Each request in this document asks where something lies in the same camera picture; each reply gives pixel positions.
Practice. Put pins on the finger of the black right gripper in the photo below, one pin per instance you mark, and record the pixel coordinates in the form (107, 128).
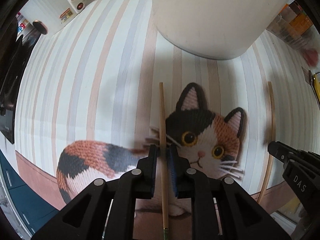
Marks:
(283, 154)

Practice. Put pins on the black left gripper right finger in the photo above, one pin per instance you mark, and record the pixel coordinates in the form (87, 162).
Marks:
(178, 173)

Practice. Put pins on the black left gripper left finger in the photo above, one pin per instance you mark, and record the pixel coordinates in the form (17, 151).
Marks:
(146, 180)

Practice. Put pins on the blue kitchen cabinet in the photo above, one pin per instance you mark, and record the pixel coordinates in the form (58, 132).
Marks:
(33, 210)

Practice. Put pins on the yellow utility knife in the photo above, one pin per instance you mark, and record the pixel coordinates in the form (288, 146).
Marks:
(314, 82)

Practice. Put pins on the cat pattern striped table mat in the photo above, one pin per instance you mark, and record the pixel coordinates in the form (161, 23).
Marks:
(97, 78)

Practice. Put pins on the clear plastic bag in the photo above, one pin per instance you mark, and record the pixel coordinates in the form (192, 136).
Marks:
(310, 49)

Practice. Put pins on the clear plastic condiment tray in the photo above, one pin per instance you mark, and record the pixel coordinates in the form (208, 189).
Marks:
(293, 26)

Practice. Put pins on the beige cylindrical utensil holder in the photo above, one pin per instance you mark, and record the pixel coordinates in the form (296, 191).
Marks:
(216, 29)

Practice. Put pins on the black induction cooktop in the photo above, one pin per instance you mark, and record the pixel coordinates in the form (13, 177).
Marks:
(15, 54)

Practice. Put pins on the pink white electric kettle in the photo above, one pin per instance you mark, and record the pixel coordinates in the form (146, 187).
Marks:
(50, 16)

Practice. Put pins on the colourful wall stickers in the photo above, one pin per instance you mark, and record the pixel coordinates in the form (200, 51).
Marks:
(22, 23)

